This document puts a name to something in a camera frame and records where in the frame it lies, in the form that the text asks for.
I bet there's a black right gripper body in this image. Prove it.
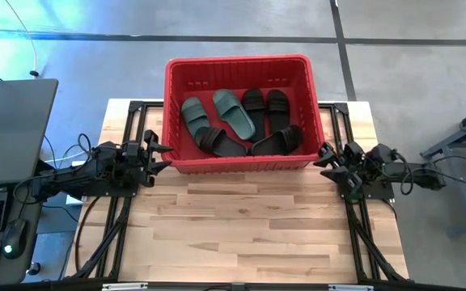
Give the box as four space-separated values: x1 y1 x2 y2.
333 141 366 200

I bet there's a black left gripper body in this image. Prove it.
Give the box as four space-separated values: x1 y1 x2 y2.
125 138 156 189

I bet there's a teal rubber slide sandal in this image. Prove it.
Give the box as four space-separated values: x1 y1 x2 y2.
180 96 212 141
212 89 256 141

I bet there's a black rubber slide sandal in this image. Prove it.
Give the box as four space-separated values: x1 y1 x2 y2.
265 89 291 134
251 124 304 157
240 88 268 142
195 126 249 158

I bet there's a red plastic bin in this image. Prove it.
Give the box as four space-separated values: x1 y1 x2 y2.
161 53 326 175

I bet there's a grey metal cart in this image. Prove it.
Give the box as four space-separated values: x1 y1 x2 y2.
420 100 466 238

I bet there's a grey laptop lid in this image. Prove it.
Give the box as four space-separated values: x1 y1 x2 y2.
0 78 60 187

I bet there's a black computer mouse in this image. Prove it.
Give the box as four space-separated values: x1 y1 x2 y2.
0 217 28 260

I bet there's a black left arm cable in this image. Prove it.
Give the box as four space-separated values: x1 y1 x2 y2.
41 132 93 167

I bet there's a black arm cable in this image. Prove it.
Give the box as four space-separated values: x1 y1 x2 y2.
41 132 93 167
393 150 466 196

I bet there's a black aluminium frame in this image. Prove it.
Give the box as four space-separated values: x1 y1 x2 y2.
69 99 166 280
317 101 409 283

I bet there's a black cable under table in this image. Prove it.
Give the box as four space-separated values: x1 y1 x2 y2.
74 195 101 272

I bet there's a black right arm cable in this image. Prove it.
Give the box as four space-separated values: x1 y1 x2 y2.
393 150 466 196

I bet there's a silver table edge bracket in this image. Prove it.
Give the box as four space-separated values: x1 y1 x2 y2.
327 284 375 291
101 282 150 291

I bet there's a white floor cable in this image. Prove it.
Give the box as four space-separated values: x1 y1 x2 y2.
4 0 40 78

